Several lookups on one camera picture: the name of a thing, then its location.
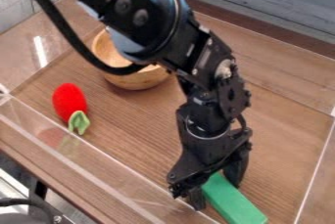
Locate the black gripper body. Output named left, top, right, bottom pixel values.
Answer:
left=166, top=116, right=252, bottom=198

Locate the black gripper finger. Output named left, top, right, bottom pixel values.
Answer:
left=188, top=186, right=205, bottom=211
left=224, top=151, right=249, bottom=188

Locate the green rectangular block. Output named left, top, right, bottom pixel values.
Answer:
left=201, top=173, right=268, bottom=224

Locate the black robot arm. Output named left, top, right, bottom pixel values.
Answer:
left=78, top=0, right=252, bottom=210

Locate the light wooden bowl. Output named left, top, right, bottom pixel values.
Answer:
left=90, top=28, right=173, bottom=91

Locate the clear acrylic front barrier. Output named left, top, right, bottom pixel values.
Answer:
left=0, top=91, right=217, bottom=224

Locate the red felt strawberry toy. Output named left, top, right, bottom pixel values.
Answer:
left=52, top=83, right=90, bottom=135

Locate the black cable under table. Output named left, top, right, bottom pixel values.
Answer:
left=0, top=197, right=54, bottom=224

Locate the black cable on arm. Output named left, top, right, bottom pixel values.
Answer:
left=11, top=0, right=149, bottom=76

